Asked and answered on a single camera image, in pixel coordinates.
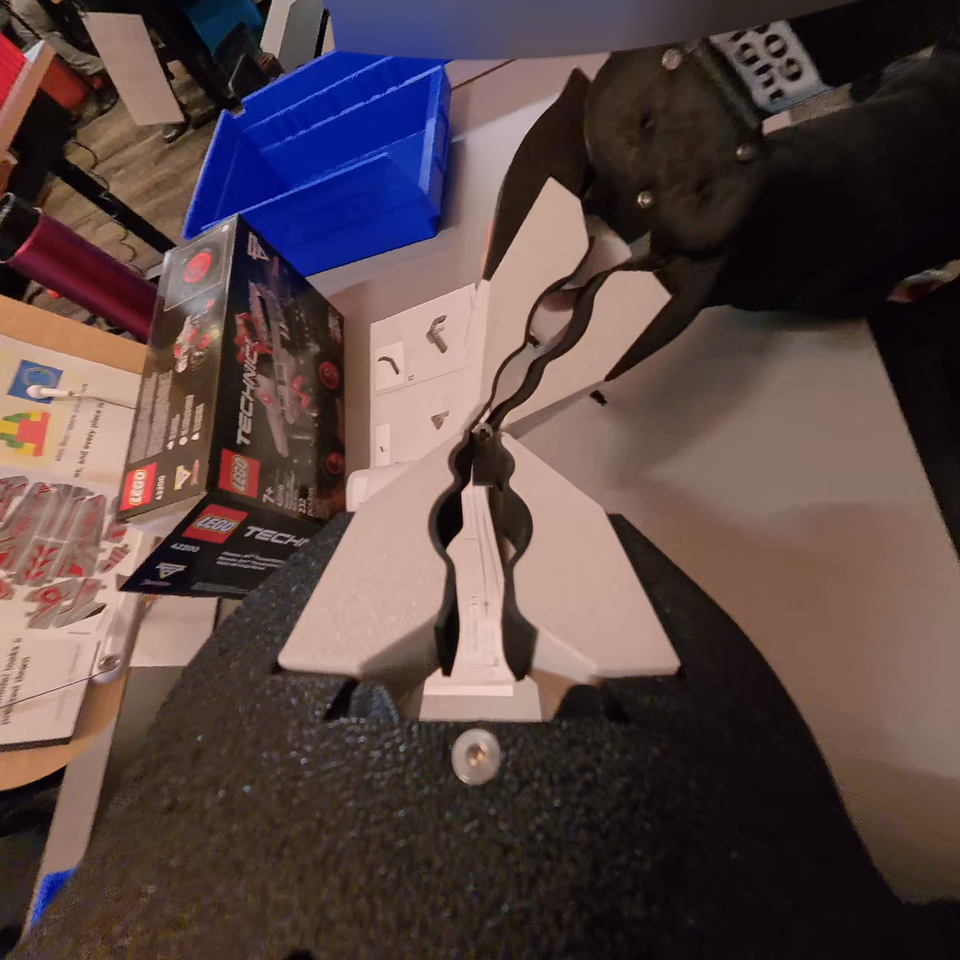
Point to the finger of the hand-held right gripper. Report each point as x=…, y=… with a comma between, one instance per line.
x=536, y=247
x=615, y=322

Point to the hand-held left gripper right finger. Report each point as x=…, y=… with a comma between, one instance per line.
x=592, y=592

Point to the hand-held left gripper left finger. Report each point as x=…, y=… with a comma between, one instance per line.
x=360, y=592

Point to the white instruction booklet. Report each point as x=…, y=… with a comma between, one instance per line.
x=420, y=375

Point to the blue plastic bin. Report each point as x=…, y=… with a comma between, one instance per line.
x=337, y=150

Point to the person's right forearm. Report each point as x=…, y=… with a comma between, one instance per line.
x=862, y=210

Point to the black toy brick box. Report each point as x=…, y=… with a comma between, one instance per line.
x=247, y=360

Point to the colourful printed paper sheet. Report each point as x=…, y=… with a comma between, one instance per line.
x=97, y=442

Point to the red grey sticker sheet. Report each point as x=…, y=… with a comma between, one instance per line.
x=52, y=540

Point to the white text paper sheet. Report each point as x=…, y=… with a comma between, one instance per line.
x=45, y=675

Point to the printed paper with stickers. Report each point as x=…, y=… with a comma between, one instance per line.
x=90, y=337

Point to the maroon cylinder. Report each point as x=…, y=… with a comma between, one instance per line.
x=82, y=270

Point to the blue tape strip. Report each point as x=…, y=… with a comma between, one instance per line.
x=54, y=889

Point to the white paper sign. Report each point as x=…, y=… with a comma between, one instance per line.
x=135, y=67

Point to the black table frame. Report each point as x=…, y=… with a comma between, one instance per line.
x=97, y=191

